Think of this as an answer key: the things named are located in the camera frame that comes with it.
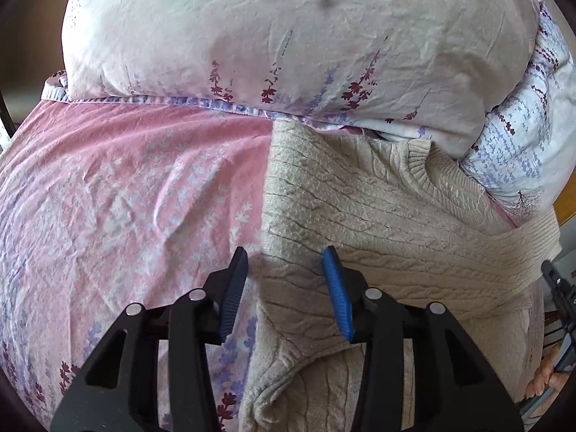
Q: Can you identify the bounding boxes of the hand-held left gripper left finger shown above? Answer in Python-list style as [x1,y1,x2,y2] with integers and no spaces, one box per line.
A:
[49,247,249,432]

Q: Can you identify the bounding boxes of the person's right hand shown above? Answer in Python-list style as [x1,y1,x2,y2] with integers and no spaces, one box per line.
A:
[524,350,568,400]

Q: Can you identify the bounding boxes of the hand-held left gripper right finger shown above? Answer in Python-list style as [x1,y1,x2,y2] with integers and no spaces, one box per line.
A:
[321,246,526,432]

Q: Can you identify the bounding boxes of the white floral pillow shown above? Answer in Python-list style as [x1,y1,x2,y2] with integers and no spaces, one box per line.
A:
[41,0,574,226]

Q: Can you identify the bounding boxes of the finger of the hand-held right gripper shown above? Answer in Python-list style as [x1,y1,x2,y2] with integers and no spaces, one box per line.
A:
[540,258,576,374]

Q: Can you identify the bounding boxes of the pink floral bed sheet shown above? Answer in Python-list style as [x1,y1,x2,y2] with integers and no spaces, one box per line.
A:
[0,97,518,432]

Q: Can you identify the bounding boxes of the beige cable-knit sweater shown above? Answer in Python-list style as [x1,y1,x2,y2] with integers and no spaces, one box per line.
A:
[238,117,563,432]

